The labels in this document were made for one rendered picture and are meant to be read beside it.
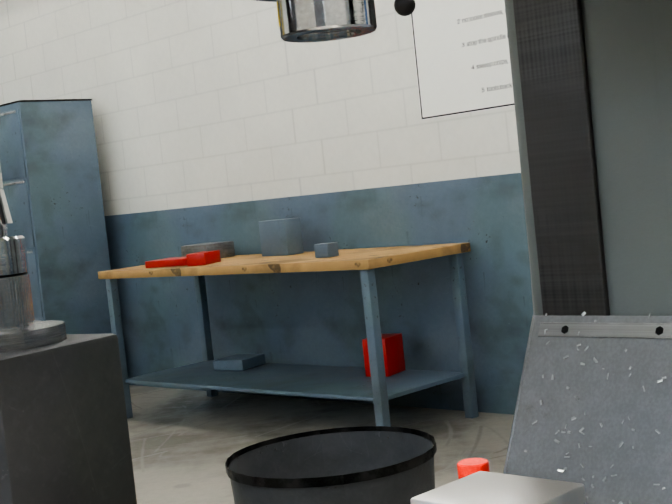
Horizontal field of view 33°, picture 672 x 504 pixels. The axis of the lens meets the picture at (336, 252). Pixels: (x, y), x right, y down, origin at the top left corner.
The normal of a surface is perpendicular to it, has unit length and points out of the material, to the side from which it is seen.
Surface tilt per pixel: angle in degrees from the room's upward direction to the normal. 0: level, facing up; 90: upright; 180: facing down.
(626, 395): 64
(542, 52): 90
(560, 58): 90
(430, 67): 90
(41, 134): 90
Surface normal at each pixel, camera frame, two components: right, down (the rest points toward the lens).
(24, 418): 0.83, -0.06
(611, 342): -0.67, -0.35
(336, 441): 0.00, -0.01
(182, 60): -0.70, 0.11
